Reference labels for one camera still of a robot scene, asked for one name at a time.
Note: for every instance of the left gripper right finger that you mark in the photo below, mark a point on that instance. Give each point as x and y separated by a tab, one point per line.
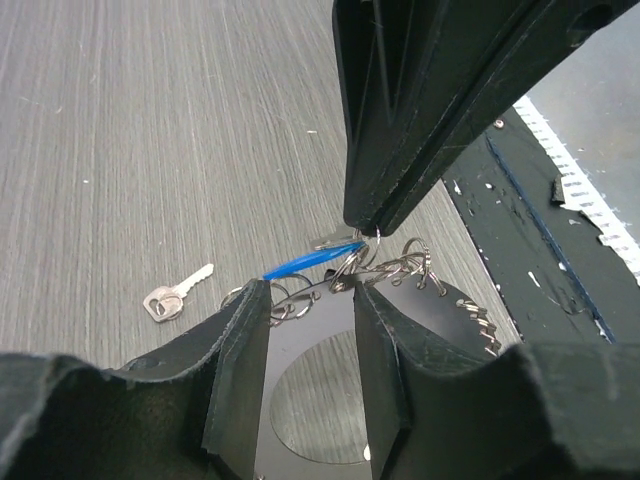
537	411

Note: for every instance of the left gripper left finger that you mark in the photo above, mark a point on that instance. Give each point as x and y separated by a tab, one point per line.
187	410

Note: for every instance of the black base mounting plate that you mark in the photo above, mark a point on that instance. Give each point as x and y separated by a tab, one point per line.
556	278

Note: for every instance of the white slotted cable duct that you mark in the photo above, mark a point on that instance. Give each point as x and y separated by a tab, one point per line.
579	194

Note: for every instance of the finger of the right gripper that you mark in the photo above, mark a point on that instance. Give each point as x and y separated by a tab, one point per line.
450	68
363	104

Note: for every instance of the key with blue tag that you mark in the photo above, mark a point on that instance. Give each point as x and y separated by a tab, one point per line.
359	249

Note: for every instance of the silver key with ring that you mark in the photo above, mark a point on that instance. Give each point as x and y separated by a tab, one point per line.
166	303

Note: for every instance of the metal key organizer with rings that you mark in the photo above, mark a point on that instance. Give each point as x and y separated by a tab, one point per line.
326	381

